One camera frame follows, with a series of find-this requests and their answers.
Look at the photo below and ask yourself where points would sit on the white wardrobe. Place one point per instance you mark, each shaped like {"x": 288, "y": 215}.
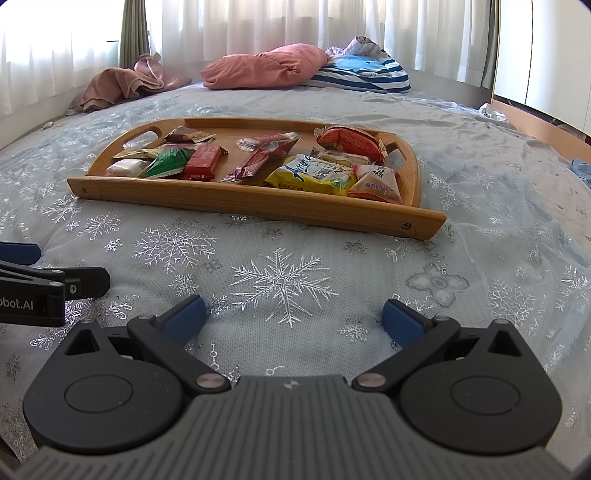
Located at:
{"x": 540, "y": 46}

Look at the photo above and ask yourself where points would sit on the dark red snack bar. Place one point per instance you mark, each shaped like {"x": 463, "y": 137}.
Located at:
{"x": 203, "y": 164}

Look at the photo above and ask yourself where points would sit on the long red snack packet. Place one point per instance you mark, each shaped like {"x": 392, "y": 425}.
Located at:
{"x": 254, "y": 161}

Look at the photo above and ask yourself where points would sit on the white sheer curtain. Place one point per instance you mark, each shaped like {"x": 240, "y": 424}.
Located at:
{"x": 254, "y": 23}

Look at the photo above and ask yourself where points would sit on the grey snowflake bed sheet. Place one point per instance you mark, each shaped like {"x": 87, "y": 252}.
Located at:
{"x": 286, "y": 258}

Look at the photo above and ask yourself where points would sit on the pink pillow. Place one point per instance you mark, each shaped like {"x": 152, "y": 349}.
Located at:
{"x": 263, "y": 69}

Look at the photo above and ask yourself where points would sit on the clear packet with white snack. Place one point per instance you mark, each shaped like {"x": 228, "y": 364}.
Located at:
{"x": 127, "y": 168}

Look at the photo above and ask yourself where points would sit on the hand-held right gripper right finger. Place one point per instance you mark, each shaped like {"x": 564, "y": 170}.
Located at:
{"x": 404, "y": 321}

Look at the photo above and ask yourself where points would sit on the white crumpled plastic bag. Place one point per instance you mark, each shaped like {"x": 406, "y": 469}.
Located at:
{"x": 491, "y": 110}

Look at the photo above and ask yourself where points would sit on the wooden bed frame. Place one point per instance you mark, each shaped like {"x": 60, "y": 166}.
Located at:
{"x": 545, "y": 127}

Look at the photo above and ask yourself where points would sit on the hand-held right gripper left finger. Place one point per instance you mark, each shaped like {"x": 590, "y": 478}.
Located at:
{"x": 182, "y": 318}

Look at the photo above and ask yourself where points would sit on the grey-green curtain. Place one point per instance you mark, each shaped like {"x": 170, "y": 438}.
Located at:
{"x": 134, "y": 32}
{"x": 491, "y": 41}

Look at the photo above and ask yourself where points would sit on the mauve crumpled cloth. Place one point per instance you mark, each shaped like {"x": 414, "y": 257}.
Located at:
{"x": 115, "y": 85}

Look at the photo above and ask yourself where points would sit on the blue striped pillow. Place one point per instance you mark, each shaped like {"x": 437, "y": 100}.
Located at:
{"x": 364, "y": 71}

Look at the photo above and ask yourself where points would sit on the gold snack packet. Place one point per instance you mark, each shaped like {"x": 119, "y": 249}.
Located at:
{"x": 134, "y": 153}

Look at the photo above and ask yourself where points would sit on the red and beige snack packet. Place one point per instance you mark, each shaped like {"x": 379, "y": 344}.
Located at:
{"x": 346, "y": 141}

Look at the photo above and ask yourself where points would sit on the green snack packet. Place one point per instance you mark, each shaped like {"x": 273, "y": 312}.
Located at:
{"x": 168, "y": 164}

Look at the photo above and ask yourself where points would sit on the brown snack packet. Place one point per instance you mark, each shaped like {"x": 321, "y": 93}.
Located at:
{"x": 184, "y": 134}

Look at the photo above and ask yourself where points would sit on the clear nougat packet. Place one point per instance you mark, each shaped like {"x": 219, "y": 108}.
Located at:
{"x": 341, "y": 158}

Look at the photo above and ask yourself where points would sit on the small clear candy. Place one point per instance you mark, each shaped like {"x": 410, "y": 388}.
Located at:
{"x": 247, "y": 144}

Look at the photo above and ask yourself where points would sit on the pink bread packet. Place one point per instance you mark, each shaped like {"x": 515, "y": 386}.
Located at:
{"x": 376, "y": 184}

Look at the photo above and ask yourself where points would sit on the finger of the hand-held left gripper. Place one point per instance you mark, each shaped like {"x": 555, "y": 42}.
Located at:
{"x": 85, "y": 282}
{"x": 18, "y": 253}

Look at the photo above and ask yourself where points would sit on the blue clothes pile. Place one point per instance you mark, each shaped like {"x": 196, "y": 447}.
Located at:
{"x": 582, "y": 170}

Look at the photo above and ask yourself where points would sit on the yellow snack packet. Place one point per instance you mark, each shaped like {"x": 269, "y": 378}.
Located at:
{"x": 304, "y": 177}

